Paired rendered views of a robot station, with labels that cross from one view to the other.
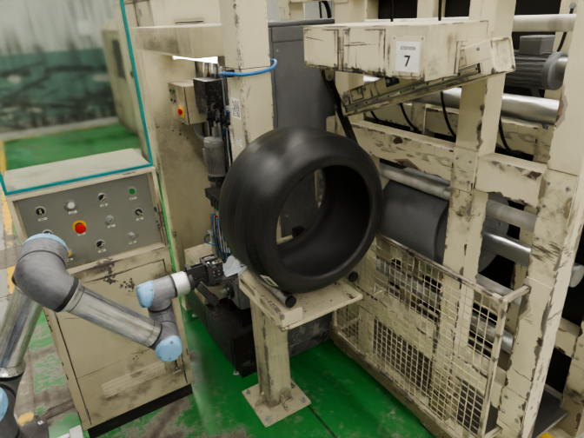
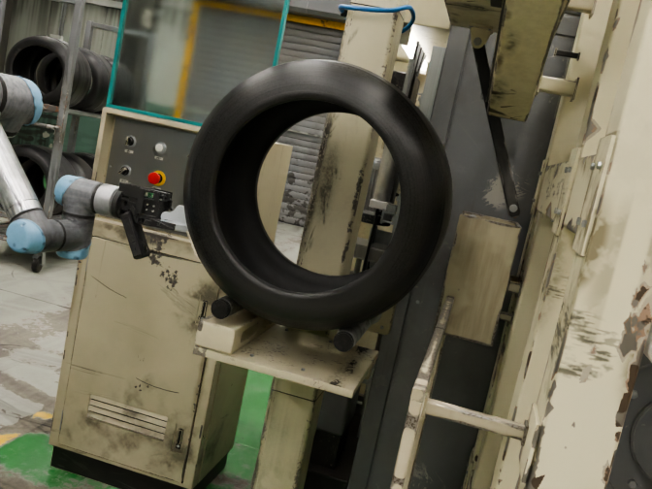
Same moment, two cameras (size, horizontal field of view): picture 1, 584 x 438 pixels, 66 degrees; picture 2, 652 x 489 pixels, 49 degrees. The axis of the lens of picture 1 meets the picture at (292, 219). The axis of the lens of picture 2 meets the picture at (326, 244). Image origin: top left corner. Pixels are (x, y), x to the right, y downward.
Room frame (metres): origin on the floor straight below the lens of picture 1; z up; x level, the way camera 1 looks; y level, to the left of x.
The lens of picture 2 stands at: (0.32, -1.15, 1.29)
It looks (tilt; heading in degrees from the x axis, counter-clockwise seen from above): 8 degrees down; 42
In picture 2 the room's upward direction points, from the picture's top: 12 degrees clockwise
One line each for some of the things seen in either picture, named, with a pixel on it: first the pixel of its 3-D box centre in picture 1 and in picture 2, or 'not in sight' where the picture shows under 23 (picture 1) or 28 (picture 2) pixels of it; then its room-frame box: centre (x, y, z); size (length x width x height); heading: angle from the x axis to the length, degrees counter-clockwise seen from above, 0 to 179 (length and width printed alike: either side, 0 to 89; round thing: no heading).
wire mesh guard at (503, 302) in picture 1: (397, 320); (403, 488); (1.52, -0.41, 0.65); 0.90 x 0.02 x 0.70; 30
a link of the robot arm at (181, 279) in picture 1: (180, 282); (112, 201); (1.23, 0.37, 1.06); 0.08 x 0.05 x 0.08; 30
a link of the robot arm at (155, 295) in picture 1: (156, 292); (81, 195); (1.19, 0.43, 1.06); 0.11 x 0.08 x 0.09; 120
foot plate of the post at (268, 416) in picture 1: (275, 395); not in sight; (1.76, 0.13, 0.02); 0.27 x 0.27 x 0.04; 30
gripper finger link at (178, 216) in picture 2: (235, 267); (179, 217); (1.31, 0.20, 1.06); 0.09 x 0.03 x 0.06; 120
